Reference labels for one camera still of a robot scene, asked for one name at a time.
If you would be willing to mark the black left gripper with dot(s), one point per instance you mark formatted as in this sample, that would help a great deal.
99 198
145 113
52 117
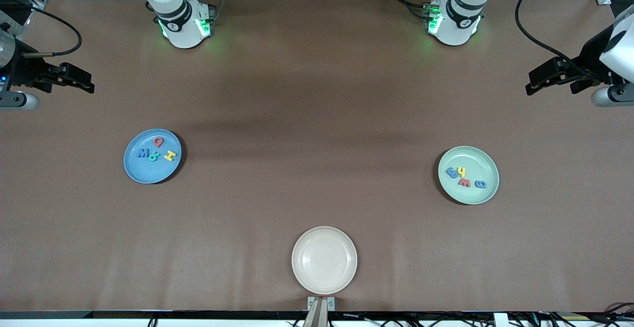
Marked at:
590 58

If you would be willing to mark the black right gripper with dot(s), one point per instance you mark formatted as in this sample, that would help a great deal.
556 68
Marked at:
26 69

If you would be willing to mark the blue letter M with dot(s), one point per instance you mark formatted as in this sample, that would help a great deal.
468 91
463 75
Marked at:
142 154

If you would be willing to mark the red round letter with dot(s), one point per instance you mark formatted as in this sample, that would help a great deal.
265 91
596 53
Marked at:
158 142

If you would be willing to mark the green letter B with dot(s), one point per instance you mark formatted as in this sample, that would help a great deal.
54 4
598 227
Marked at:
154 156

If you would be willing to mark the yellow letter H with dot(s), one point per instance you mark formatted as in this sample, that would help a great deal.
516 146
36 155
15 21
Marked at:
461 171
170 155

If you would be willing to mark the pinkish red letter m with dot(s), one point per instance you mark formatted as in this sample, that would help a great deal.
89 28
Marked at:
464 183

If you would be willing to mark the blue comb-shaped letter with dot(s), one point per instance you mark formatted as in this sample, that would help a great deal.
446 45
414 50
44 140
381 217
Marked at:
451 172

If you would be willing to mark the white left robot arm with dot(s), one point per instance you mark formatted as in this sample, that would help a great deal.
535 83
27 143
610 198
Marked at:
621 52

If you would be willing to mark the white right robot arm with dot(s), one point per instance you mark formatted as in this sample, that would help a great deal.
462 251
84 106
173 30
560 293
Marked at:
183 27

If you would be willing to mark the blue plate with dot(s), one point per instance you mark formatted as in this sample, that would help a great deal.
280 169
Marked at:
148 171

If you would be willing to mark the green plate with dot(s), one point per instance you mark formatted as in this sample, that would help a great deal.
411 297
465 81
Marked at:
468 195

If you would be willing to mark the beige plate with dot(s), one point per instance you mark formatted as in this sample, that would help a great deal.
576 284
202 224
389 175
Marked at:
324 260

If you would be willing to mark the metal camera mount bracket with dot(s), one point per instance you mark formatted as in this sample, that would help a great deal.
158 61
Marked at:
321 312

